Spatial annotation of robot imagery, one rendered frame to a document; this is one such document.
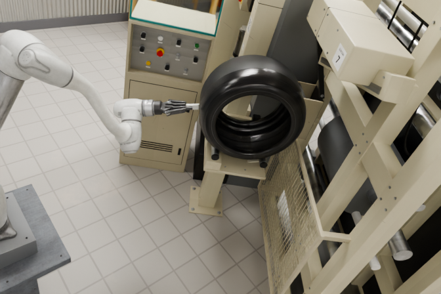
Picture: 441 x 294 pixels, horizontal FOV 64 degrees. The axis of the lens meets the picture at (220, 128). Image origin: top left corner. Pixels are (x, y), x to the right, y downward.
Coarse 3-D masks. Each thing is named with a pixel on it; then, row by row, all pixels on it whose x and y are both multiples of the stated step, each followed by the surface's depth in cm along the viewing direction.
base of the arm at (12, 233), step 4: (8, 220) 153; (4, 224) 149; (8, 224) 153; (0, 228) 147; (4, 228) 149; (8, 228) 151; (12, 228) 153; (0, 232) 148; (4, 232) 149; (8, 232) 150; (12, 232) 151; (0, 236) 148; (4, 236) 149; (8, 236) 150; (12, 236) 150; (0, 240) 148
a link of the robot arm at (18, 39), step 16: (16, 32) 140; (0, 48) 139; (16, 48) 135; (0, 64) 138; (16, 64) 137; (0, 80) 140; (16, 80) 142; (0, 96) 141; (16, 96) 147; (0, 112) 144; (0, 128) 148
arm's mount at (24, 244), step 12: (12, 204) 164; (12, 216) 159; (24, 228) 156; (12, 240) 150; (24, 240) 151; (0, 252) 145; (12, 252) 148; (24, 252) 153; (36, 252) 158; (0, 264) 148
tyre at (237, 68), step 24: (216, 72) 181; (240, 72) 169; (264, 72) 168; (288, 72) 179; (216, 96) 171; (240, 96) 168; (288, 96) 169; (216, 120) 177; (240, 120) 214; (264, 120) 212; (288, 120) 204; (216, 144) 188; (240, 144) 207; (264, 144) 206; (288, 144) 189
